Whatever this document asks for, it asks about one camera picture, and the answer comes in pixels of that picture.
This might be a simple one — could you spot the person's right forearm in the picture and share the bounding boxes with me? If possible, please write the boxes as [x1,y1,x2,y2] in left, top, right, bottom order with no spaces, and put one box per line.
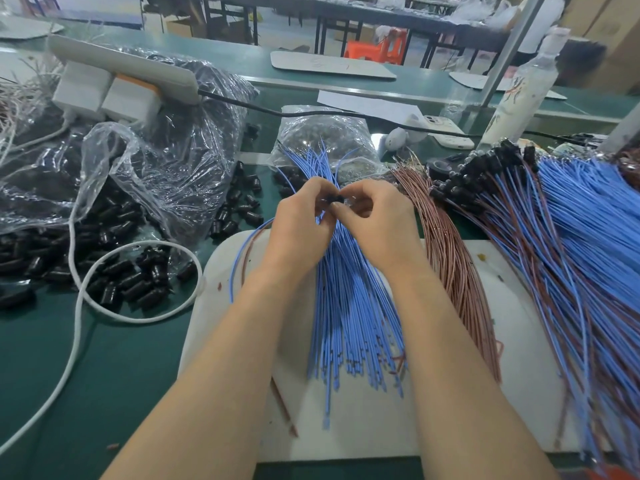
[388,259,559,480]

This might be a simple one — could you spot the bundle of blue wires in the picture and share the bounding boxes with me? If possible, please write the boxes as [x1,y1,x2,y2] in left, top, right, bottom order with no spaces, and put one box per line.
[275,143,408,428]

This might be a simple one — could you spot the white charging cable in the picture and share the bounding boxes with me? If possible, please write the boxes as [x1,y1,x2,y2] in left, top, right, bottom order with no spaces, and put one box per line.
[0,117,204,456]

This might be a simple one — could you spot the person's left forearm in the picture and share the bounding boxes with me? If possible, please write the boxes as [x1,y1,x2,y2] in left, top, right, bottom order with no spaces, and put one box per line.
[100,265,316,480]

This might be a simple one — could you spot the white work board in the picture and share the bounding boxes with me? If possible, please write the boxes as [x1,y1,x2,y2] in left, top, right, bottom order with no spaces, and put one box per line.
[178,229,586,463]

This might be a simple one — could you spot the large clear plastic bag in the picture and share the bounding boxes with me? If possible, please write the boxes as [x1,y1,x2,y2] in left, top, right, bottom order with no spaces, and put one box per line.
[0,47,259,246]

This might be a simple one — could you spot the person's left hand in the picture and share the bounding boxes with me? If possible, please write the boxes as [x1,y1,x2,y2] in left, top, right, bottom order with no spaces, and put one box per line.
[262,177,341,283]

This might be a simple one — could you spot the short metal frame post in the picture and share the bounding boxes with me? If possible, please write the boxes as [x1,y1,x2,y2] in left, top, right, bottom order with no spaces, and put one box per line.
[600,103,640,156]

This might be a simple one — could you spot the white paper sheet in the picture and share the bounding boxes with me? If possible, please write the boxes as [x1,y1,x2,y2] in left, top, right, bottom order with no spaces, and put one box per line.
[317,91,429,126]

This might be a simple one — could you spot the blue table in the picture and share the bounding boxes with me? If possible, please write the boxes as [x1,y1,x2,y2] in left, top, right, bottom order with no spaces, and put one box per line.
[20,0,143,28]

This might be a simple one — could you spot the person's right hand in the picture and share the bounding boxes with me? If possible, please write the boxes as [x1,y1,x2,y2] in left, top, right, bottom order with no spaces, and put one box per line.
[330,177,429,281]

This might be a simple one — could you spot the white flat device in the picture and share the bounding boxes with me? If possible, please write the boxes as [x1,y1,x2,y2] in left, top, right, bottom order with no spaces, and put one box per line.
[412,115,476,150]

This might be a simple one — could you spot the bundle of stripped brown wires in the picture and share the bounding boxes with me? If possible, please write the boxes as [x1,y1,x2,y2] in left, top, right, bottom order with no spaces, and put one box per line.
[0,63,63,166]

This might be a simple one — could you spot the black power cord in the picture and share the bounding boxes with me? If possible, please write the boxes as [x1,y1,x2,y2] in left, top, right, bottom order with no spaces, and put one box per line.
[198,89,591,146]

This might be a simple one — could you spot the pile of black plastic caps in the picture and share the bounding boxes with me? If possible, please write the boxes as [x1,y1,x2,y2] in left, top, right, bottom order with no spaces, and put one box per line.
[0,159,266,314]

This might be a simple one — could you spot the long black-frame table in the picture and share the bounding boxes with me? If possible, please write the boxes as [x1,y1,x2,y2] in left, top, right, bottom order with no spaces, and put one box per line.
[145,0,509,66]

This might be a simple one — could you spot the orange plastic stool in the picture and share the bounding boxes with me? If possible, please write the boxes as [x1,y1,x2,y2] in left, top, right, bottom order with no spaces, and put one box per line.
[345,27,409,64]

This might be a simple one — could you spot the slanted metal frame post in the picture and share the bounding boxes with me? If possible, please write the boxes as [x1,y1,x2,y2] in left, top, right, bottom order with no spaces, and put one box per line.
[480,0,549,104]

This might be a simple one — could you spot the white spray bottle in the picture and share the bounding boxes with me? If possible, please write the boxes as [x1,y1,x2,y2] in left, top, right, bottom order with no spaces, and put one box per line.
[480,27,571,148]

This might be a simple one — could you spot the white computer mouse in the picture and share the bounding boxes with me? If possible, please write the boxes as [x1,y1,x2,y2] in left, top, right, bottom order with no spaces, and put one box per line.
[382,127,408,154]

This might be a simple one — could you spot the white flat tray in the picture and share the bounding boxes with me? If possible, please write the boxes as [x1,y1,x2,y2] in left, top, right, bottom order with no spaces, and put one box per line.
[0,15,63,41]
[270,49,397,80]
[448,71,568,101]

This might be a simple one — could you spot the white orange charger adapter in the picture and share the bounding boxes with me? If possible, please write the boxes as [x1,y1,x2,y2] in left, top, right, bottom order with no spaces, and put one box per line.
[100,75,163,126]

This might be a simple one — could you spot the pile of assembled wire harnesses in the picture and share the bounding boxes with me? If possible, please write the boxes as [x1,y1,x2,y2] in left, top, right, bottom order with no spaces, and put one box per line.
[428,139,640,471]

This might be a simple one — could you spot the white power strip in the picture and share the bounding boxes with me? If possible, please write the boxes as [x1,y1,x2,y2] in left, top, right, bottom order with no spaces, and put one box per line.
[48,35,201,106]

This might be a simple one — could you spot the small clear plastic bag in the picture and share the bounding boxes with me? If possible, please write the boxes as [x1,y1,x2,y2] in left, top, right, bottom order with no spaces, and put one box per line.
[270,105,381,184]

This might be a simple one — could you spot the cardboard boxes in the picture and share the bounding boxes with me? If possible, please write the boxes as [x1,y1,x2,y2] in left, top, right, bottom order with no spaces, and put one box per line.
[565,0,640,91]

